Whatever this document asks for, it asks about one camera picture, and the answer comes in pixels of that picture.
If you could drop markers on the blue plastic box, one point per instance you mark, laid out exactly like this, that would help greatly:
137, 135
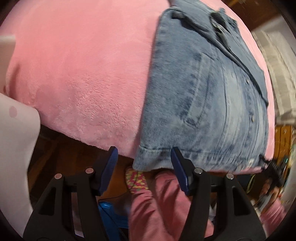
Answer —
111, 215

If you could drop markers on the cream lace furniture cover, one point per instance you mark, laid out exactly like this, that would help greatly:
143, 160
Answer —
277, 69

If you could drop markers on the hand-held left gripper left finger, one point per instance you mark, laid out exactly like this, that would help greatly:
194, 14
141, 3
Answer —
108, 166

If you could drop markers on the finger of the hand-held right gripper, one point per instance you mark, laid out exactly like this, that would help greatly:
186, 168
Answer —
272, 170

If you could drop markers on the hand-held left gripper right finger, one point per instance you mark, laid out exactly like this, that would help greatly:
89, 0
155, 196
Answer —
182, 172

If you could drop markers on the colourful knitted slipper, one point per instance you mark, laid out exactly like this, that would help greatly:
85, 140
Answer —
136, 180

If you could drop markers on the blue denim jacket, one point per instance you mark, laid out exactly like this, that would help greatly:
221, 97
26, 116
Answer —
203, 104

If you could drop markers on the wooden drawer cabinet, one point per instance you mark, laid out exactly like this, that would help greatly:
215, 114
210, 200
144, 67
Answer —
285, 141

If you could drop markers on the person's pink pants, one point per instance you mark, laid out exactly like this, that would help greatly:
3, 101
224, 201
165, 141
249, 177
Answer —
150, 208

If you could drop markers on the pink plush bed blanket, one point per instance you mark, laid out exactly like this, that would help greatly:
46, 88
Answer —
81, 81

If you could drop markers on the white printed box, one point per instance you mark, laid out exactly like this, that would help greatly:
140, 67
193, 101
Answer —
13, 150

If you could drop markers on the person's right forearm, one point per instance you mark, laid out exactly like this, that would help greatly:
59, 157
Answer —
275, 213

